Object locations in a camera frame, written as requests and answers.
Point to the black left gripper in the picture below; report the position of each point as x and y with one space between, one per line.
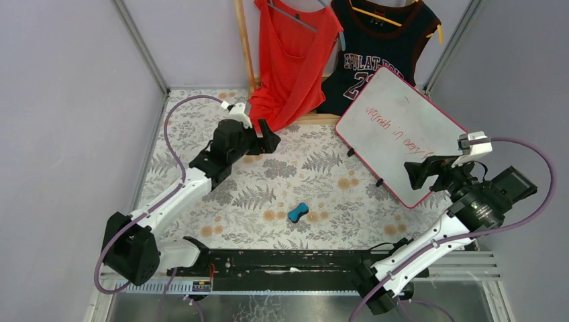
251 139

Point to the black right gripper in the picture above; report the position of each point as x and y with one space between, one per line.
435 173

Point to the pink framed whiteboard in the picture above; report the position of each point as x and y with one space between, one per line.
390 123

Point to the blue whiteboard eraser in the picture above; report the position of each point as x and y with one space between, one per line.
296 214

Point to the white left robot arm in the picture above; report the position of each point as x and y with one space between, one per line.
131 246

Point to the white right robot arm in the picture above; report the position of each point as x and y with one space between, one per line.
478 205

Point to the wooden clothes rack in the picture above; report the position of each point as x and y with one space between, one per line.
312 118

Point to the floral table cloth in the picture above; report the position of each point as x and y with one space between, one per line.
347 210

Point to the red tank top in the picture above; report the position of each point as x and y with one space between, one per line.
292 61

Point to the grey clothes hanger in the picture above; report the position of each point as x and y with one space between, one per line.
340 38

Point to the navy basketball jersey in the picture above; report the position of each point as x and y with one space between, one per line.
376 36

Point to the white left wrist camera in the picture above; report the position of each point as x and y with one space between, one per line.
238 112

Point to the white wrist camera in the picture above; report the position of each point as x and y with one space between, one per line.
238 112
473 146

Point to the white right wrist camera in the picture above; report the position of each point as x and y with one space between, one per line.
473 146

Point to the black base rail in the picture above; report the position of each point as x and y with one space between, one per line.
280 270

